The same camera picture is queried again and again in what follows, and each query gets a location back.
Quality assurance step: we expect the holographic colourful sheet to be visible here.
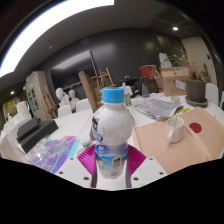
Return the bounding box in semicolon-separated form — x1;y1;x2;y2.
26;134;80;174

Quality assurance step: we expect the white bottle with blue cap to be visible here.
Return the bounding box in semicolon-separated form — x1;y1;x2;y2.
90;86;135;180

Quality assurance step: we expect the grey conical flask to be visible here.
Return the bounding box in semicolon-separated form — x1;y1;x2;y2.
141;81;150;98

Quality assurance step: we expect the grey plant saucer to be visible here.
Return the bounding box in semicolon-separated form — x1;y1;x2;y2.
184;95;209;108

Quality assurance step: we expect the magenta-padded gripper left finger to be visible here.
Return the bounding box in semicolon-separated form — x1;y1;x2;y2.
54;143;98;189

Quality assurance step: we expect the white mug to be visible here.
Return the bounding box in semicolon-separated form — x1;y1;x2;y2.
164;116;186;144

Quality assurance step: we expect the newspaper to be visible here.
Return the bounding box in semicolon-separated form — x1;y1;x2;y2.
130;97;184;121

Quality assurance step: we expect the white plaster bust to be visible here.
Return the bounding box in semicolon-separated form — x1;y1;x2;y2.
55;87;70;108
68;89;80;109

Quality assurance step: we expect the black wall screen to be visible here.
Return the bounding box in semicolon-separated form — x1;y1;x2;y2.
49;49;98;91

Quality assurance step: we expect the red box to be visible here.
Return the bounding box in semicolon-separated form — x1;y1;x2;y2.
138;64;158;79

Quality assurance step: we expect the long ceiling light strip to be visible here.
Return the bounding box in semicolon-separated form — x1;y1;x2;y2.
0;0;115;79

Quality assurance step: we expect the white cabinet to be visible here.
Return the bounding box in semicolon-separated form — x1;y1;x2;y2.
24;70;51;122

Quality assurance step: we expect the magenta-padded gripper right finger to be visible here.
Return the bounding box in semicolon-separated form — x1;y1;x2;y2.
125;144;168;189

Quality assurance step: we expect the grey pot with dried plant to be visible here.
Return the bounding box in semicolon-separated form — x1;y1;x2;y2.
169;46;207;104

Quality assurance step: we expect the green spray bottle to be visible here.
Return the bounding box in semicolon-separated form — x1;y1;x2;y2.
123;84;133;107

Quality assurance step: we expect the tan wooden board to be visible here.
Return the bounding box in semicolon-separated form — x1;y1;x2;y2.
131;106;224;175

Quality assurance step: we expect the small glass cup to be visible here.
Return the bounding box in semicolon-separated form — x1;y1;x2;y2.
170;95;181;105

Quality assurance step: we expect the black foam block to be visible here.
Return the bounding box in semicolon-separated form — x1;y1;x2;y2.
19;119;59;154
16;116;39;140

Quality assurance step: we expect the white plaster figure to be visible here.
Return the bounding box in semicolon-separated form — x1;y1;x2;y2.
158;52;173;69

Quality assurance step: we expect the wooden easel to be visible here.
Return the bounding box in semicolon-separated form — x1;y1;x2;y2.
96;67;117;88
41;85;59;119

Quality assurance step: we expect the cardboard box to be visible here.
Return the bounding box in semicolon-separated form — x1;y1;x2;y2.
160;66;191;98

